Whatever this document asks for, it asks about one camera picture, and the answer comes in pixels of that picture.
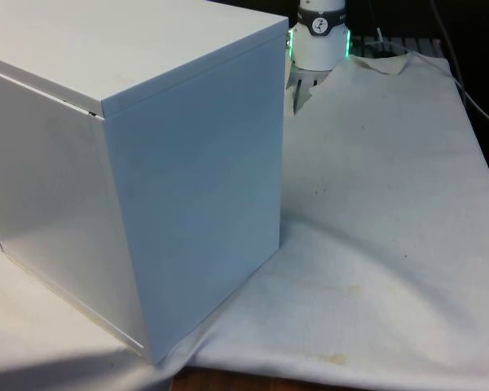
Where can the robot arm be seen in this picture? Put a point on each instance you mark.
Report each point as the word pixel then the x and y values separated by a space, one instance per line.
pixel 318 42

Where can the white chest of drawers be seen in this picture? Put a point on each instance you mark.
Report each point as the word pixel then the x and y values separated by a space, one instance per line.
pixel 155 155

